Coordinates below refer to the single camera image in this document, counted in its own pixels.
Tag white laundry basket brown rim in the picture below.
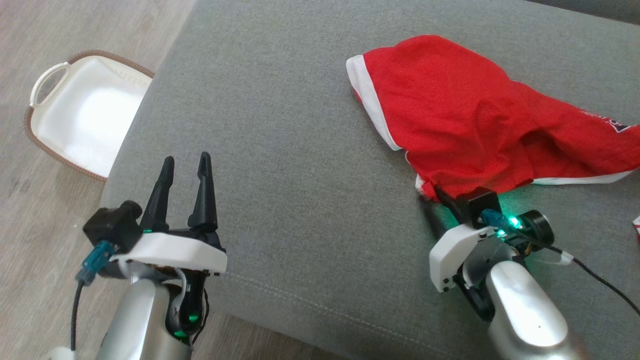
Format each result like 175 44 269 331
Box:
24 49 156 183

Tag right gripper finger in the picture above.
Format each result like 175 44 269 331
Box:
434 186 461 225
419 192 446 236

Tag left black cable teal connector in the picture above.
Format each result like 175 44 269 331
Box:
40 241 117 360

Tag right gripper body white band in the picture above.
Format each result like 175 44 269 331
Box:
429 210 555 293

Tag grey sofa seat cushion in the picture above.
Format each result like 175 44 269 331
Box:
100 0 640 360

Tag grey sofa back cushion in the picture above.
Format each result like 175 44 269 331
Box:
527 0 640 25

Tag red shorts with white hem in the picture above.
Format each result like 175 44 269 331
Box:
346 34 640 202

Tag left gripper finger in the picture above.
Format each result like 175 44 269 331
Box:
187 152 219 232
140 156 176 233

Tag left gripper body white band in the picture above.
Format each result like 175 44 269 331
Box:
111 227 228 275

